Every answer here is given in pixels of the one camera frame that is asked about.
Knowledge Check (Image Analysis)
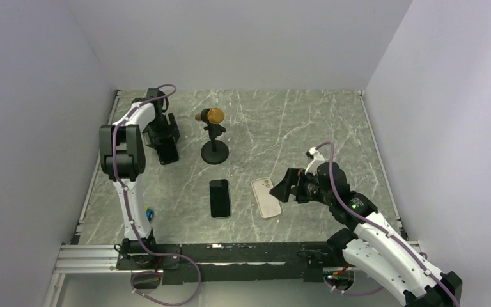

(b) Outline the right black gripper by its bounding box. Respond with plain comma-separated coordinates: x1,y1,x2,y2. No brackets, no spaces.
270,167,334,206

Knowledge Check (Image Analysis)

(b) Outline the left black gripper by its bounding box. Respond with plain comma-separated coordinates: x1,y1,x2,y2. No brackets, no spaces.
143,113,180,150

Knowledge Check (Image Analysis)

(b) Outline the black phone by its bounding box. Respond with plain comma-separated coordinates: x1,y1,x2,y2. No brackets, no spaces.
155,138,179,165

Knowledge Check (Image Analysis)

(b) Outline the beige phone case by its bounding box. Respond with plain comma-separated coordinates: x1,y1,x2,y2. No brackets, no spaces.
251,177,282,219

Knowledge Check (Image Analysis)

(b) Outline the phone with dark screen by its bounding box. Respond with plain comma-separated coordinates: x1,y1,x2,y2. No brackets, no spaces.
209,179,231,219

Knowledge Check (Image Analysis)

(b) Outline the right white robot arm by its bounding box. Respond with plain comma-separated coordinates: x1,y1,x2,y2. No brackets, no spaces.
270,162,463,306

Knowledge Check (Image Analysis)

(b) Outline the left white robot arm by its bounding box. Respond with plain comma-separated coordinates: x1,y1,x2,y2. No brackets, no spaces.
99,86,180,269

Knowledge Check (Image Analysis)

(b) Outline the gold microphone on black stand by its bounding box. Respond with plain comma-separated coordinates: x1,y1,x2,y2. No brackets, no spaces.
195,108,230,165

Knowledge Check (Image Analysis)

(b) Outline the colourful toy car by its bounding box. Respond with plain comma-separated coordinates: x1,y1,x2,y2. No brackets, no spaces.
145,207,154,222

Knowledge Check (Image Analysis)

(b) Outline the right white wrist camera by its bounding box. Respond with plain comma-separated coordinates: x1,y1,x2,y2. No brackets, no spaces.
305,147,326,175

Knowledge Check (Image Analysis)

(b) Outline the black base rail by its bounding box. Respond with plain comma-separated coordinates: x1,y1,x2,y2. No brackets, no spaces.
116,242,346,285

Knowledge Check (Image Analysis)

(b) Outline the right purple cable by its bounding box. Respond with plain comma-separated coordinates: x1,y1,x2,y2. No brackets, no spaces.
315,141,462,307

